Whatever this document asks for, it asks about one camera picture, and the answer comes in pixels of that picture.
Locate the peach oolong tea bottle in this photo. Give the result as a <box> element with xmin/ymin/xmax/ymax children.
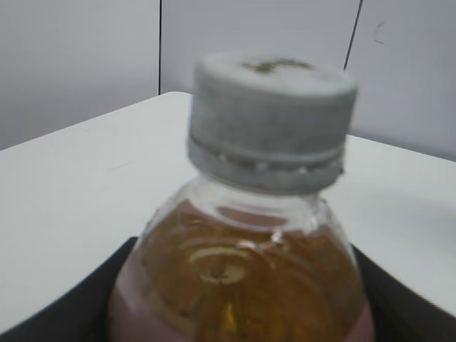
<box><xmin>105</xmin><ymin>176</ymin><xmax>375</xmax><ymax>341</ymax></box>

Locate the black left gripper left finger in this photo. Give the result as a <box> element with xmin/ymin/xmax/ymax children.
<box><xmin>1</xmin><ymin>237</ymin><xmax>137</xmax><ymax>342</ymax></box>

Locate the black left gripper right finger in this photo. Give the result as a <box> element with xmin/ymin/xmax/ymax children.
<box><xmin>352</xmin><ymin>247</ymin><xmax>455</xmax><ymax>342</ymax></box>

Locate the white bottle cap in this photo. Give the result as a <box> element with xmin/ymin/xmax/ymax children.
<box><xmin>187</xmin><ymin>53</ymin><xmax>358</xmax><ymax>195</ymax></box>

